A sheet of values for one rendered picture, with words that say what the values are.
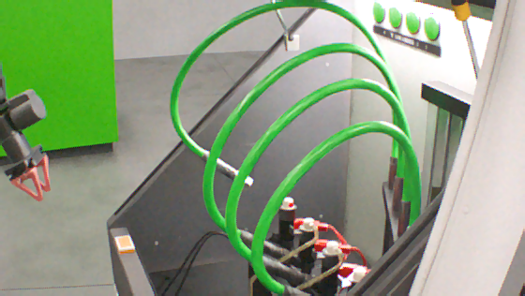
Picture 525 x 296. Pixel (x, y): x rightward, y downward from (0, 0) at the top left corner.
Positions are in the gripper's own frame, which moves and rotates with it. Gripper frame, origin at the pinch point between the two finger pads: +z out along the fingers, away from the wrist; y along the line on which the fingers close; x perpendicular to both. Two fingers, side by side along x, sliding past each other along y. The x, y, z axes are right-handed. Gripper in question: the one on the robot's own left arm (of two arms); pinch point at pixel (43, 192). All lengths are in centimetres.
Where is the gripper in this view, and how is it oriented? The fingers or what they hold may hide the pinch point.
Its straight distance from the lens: 139.2
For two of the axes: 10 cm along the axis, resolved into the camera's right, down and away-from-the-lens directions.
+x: -9.0, 4.0, 1.9
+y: 0.5, -3.4, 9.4
